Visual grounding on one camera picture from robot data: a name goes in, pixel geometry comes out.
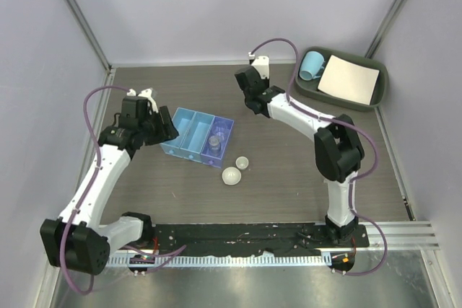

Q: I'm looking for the blue three-compartment organizer bin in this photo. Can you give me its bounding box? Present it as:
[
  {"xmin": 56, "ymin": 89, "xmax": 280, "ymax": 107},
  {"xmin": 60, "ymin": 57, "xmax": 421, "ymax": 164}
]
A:
[{"xmin": 160, "ymin": 107, "xmax": 235, "ymax": 168}]

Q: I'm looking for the small clear glass flask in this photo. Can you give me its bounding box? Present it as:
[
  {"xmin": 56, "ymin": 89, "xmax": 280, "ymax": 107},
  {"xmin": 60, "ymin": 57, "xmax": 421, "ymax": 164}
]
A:
[{"xmin": 208, "ymin": 135, "xmax": 221, "ymax": 157}]

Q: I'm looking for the clear glass beaker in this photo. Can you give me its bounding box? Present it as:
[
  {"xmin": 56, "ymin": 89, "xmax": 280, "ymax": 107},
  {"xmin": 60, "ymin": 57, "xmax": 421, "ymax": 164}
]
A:
[{"xmin": 214, "ymin": 122, "xmax": 230, "ymax": 142}]

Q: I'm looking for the white ceramic crucible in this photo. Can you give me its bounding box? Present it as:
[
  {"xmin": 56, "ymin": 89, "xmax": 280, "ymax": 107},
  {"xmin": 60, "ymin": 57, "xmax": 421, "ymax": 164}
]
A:
[{"xmin": 235, "ymin": 156, "xmax": 250, "ymax": 171}]

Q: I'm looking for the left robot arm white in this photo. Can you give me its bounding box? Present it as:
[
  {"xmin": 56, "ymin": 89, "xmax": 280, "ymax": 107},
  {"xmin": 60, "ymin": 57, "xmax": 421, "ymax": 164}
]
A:
[{"xmin": 40, "ymin": 88, "xmax": 179, "ymax": 276}]

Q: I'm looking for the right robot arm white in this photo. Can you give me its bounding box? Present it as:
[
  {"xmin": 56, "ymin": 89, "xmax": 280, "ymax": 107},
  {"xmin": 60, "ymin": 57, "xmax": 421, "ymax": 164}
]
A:
[{"xmin": 235, "ymin": 66, "xmax": 365, "ymax": 247}]

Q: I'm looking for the dark green plastic tray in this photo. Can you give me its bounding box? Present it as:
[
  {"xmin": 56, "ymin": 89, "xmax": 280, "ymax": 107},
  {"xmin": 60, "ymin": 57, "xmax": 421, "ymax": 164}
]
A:
[{"xmin": 295, "ymin": 46, "xmax": 389, "ymax": 112}]

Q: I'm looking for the light blue mug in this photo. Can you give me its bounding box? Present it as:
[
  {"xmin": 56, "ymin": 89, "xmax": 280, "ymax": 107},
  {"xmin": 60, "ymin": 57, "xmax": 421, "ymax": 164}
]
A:
[{"xmin": 299, "ymin": 50, "xmax": 325, "ymax": 81}]

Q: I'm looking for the white paper sheet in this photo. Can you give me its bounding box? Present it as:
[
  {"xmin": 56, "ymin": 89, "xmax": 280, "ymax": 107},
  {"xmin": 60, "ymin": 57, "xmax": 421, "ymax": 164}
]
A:
[{"xmin": 318, "ymin": 56, "xmax": 380, "ymax": 105}]

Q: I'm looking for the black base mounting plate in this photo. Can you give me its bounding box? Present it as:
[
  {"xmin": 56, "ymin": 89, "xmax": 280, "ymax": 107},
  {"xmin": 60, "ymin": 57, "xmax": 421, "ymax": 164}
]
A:
[{"xmin": 111, "ymin": 221, "xmax": 371, "ymax": 257}]

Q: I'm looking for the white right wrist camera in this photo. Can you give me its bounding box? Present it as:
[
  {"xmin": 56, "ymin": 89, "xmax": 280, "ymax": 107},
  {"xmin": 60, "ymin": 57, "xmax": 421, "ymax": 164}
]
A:
[{"xmin": 248, "ymin": 52, "xmax": 270, "ymax": 80}]

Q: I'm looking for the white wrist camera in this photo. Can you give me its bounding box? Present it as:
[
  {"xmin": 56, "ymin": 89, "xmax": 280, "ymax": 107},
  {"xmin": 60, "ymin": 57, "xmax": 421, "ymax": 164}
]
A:
[
  {"xmin": 126, "ymin": 87, "xmax": 158, "ymax": 113},
  {"xmin": 248, "ymin": 52, "xmax": 270, "ymax": 80}
]

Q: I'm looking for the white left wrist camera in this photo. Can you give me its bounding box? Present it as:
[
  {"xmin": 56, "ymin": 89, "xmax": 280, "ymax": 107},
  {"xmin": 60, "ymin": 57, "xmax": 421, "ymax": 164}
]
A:
[{"xmin": 126, "ymin": 87, "xmax": 158, "ymax": 113}]

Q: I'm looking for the white slotted cable duct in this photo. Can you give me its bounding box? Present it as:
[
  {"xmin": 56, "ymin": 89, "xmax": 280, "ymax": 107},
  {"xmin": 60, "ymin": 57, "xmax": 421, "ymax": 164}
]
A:
[{"xmin": 106, "ymin": 252, "xmax": 331, "ymax": 268}]

